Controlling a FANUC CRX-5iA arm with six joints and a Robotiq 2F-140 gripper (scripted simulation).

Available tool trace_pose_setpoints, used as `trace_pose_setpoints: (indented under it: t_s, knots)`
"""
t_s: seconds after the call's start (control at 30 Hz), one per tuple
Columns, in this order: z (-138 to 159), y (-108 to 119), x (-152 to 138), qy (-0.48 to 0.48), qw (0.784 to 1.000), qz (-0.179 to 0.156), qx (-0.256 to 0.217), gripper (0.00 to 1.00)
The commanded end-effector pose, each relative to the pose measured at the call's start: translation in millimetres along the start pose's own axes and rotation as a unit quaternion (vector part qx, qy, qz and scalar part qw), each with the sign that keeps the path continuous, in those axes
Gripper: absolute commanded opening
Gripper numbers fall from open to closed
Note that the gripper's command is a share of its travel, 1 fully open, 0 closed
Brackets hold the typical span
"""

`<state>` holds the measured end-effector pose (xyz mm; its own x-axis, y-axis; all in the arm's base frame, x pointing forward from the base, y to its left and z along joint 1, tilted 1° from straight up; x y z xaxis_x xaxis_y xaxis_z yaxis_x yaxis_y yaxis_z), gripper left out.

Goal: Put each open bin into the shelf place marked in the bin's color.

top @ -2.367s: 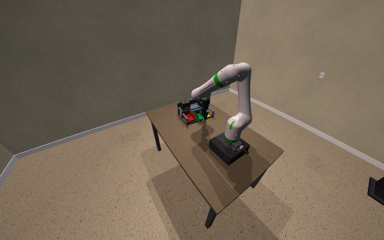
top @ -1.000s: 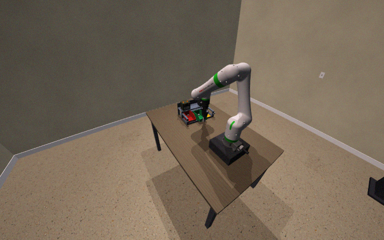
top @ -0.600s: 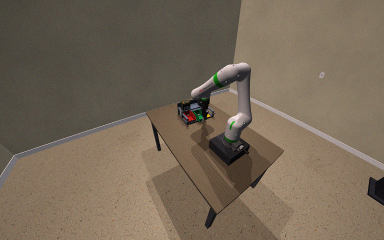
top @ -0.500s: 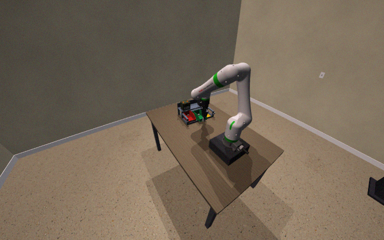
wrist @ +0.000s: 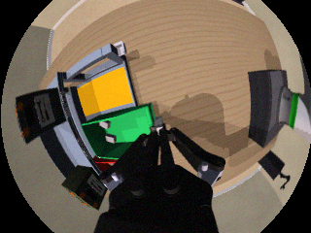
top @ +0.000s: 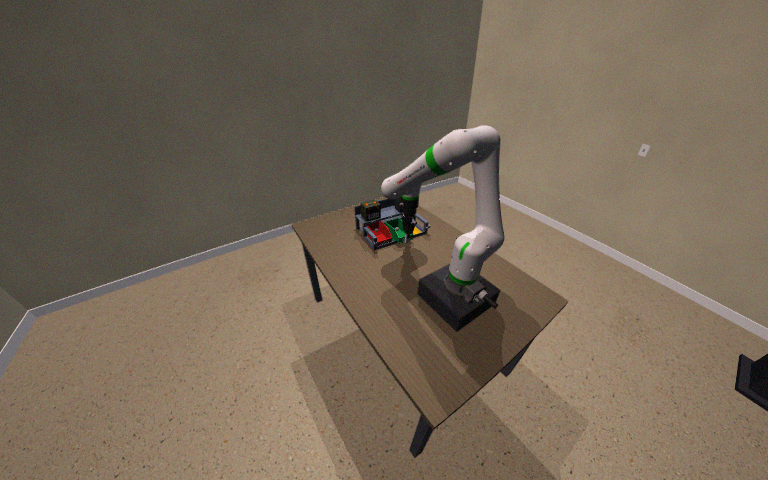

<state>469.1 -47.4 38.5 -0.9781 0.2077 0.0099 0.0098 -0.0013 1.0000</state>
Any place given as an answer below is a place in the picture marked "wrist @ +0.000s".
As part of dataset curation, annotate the green bin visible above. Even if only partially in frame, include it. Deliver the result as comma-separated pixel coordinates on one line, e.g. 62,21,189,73
81,103,156,159

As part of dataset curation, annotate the red bin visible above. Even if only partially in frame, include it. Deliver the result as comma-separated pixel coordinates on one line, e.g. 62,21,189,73
93,155,117,172

